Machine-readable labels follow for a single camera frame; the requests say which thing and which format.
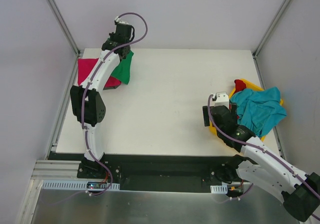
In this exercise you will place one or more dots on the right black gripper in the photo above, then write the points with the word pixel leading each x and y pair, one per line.
pixel 206 116

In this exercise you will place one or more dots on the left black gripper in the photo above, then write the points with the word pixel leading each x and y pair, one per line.
pixel 122 31

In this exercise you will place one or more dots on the green t shirt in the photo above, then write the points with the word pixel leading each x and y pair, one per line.
pixel 122 71

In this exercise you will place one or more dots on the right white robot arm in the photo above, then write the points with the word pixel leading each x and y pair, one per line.
pixel 297 190

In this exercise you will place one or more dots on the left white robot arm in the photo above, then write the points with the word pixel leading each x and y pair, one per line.
pixel 86 101

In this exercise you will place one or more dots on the red t shirt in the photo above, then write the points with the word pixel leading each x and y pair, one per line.
pixel 240 85

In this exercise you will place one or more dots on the teal t shirt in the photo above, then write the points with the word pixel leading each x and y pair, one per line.
pixel 259 111

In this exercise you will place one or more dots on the folded magenta t shirt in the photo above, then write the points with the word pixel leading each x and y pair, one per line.
pixel 85 66

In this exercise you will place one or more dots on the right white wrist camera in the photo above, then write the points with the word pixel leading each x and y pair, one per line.
pixel 221 99

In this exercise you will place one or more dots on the left aluminium frame post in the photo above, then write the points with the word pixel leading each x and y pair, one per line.
pixel 61 22

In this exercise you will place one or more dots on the aluminium frame post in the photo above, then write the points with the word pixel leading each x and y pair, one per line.
pixel 272 26
pixel 61 22

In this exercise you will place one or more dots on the right aluminium frame post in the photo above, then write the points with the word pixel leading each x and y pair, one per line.
pixel 272 26

